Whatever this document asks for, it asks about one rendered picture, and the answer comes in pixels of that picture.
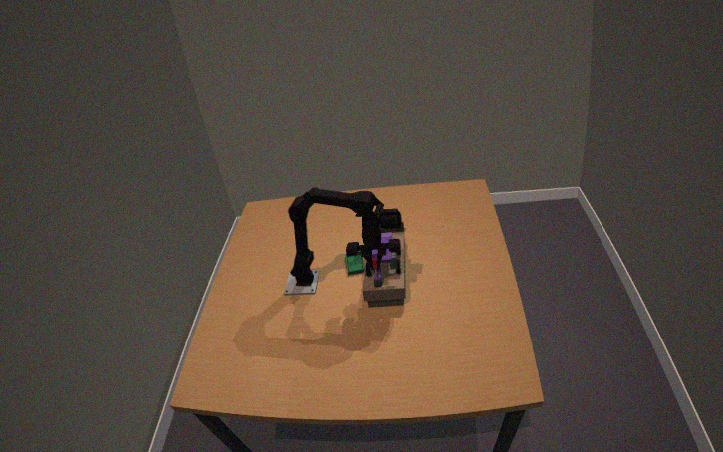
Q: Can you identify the green tray floor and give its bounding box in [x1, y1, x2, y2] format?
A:
[347, 254, 363, 271]

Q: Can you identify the green tray rim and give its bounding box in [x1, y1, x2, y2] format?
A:
[345, 251, 365, 276]

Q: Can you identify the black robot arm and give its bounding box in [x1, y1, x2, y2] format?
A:
[288, 187, 402, 287]

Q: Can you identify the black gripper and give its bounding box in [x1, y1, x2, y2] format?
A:
[346, 228, 401, 270]

